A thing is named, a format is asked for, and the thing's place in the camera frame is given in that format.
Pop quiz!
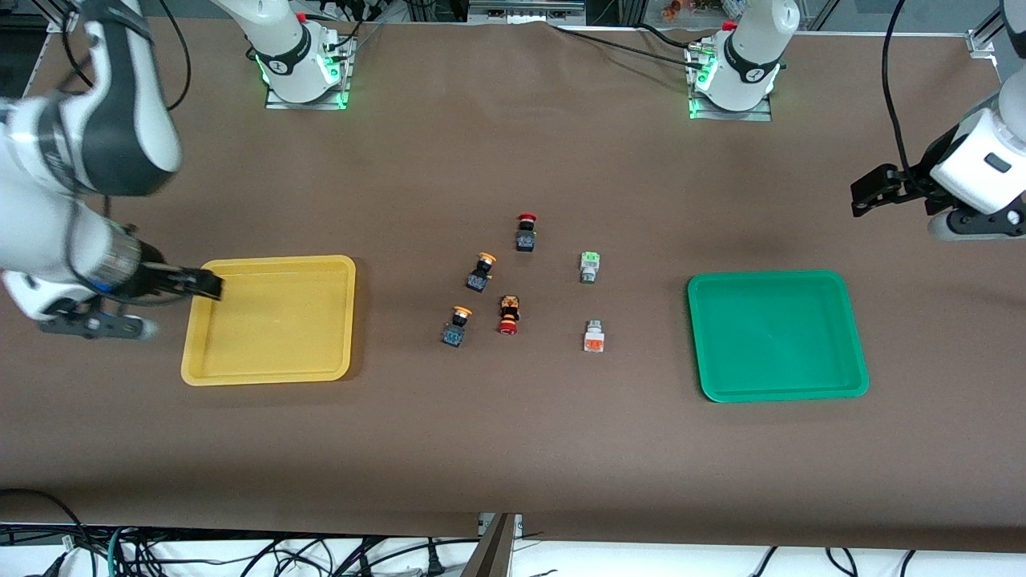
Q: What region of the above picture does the yellow mushroom button black base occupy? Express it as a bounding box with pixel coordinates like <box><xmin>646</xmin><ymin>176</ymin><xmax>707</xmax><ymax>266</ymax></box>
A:
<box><xmin>464</xmin><ymin>252</ymin><xmax>499</xmax><ymax>294</ymax></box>
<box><xmin>440</xmin><ymin>305</ymin><xmax>474</xmax><ymax>349</ymax></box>

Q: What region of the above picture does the yellow plastic tray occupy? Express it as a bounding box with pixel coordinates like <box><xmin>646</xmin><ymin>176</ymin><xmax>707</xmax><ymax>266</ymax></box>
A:
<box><xmin>180</xmin><ymin>255</ymin><xmax>357</xmax><ymax>387</ymax></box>

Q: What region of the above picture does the green plastic tray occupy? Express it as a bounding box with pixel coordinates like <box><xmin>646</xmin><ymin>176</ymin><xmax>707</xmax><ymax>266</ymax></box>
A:
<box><xmin>686</xmin><ymin>270</ymin><xmax>870</xmax><ymax>403</ymax></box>

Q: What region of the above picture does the brown table mat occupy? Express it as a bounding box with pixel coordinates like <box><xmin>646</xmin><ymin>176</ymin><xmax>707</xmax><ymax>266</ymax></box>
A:
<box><xmin>0</xmin><ymin>16</ymin><xmax>1026</xmax><ymax>554</ymax></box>

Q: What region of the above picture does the grey device behind table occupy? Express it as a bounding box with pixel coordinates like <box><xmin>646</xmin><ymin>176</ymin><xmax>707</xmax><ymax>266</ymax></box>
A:
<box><xmin>467</xmin><ymin>0</ymin><xmax>588</xmax><ymax>25</ymax></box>

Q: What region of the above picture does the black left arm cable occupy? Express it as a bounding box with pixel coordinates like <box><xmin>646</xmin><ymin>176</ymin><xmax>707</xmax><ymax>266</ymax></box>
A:
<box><xmin>881</xmin><ymin>0</ymin><xmax>924</xmax><ymax>173</ymax></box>

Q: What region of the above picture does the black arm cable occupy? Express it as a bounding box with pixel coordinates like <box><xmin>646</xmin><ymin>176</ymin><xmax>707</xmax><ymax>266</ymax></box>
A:
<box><xmin>157</xmin><ymin>0</ymin><xmax>193</xmax><ymax>113</ymax></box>
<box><xmin>881</xmin><ymin>0</ymin><xmax>924</xmax><ymax>173</ymax></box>

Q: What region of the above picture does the aluminium frame profile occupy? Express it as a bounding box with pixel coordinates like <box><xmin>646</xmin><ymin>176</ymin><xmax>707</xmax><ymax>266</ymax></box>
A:
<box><xmin>964</xmin><ymin>0</ymin><xmax>1012</xmax><ymax>59</ymax></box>

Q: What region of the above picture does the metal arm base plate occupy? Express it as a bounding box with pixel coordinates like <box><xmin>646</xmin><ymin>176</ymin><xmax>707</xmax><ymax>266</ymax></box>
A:
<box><xmin>265</xmin><ymin>36</ymin><xmax>351</xmax><ymax>111</ymax></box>
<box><xmin>687</xmin><ymin>44</ymin><xmax>775</xmax><ymax>123</ymax></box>

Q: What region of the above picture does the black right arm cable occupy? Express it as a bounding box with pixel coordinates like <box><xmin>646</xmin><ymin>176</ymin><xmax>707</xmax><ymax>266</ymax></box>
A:
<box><xmin>157</xmin><ymin>0</ymin><xmax>193</xmax><ymax>113</ymax></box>

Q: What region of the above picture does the black looped cable under table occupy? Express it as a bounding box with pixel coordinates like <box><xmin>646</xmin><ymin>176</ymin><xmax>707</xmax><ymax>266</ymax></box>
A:
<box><xmin>0</xmin><ymin>487</ymin><xmax>87</xmax><ymax>577</ymax></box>

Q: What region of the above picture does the green cable under table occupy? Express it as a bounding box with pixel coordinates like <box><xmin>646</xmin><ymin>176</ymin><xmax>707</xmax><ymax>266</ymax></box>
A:
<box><xmin>104</xmin><ymin>525</ymin><xmax>131</xmax><ymax>577</ymax></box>

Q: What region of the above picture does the black cable on mat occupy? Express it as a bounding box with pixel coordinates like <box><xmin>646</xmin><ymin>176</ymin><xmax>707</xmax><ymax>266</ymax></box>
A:
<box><xmin>547</xmin><ymin>22</ymin><xmax>708</xmax><ymax>67</ymax></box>

